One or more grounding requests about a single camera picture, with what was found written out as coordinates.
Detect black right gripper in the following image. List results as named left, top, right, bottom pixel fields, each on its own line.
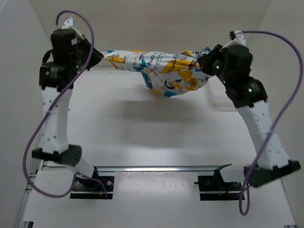
left=198, top=45, right=232, bottom=87

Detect white yellow teal printed shorts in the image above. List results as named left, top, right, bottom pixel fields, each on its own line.
left=102, top=47, right=211, bottom=97

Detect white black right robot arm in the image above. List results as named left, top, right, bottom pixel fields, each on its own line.
left=198, top=44, right=301, bottom=188

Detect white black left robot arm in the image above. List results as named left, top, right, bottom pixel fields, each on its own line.
left=31, top=28, right=103, bottom=190

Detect white perforated plastic basket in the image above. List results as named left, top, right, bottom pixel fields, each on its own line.
left=208, top=81, right=236, bottom=112

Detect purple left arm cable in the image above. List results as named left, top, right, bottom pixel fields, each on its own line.
left=22, top=9, right=95, bottom=198

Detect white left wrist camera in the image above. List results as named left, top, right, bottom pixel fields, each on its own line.
left=57, top=17, right=85, bottom=40

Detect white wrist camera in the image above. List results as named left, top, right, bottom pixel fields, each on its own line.
left=57, top=17, right=85, bottom=40
left=230, top=30, right=247, bottom=47

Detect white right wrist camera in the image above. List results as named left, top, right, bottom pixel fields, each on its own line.
left=230, top=30, right=247, bottom=47

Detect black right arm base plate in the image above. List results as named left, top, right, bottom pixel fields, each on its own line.
left=194, top=176, right=242, bottom=201

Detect aluminium table rail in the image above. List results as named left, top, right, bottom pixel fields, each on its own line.
left=97, top=166, right=219, bottom=172

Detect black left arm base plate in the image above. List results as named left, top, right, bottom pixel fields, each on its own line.
left=69, top=176, right=114, bottom=200

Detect aluminium right side rail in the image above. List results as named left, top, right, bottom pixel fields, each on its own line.
left=280, top=179, right=298, bottom=228

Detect aluminium left side rail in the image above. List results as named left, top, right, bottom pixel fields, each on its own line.
left=15, top=161, right=45, bottom=228

